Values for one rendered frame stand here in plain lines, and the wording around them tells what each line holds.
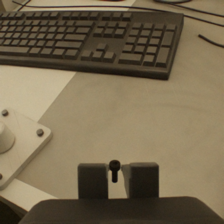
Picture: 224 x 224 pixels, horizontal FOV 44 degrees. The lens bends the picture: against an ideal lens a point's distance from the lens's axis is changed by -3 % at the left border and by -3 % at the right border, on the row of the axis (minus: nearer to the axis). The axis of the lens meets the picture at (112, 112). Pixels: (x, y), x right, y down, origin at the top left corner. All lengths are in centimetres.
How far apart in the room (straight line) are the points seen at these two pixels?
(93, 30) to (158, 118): 22
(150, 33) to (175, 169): 24
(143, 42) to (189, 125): 16
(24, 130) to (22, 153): 4
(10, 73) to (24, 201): 25
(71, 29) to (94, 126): 21
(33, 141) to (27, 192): 7
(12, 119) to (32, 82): 8
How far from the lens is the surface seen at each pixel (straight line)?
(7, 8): 73
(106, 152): 34
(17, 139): 39
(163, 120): 36
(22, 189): 35
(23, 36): 56
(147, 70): 42
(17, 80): 49
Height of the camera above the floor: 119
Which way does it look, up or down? 47 degrees down
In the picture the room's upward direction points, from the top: 13 degrees counter-clockwise
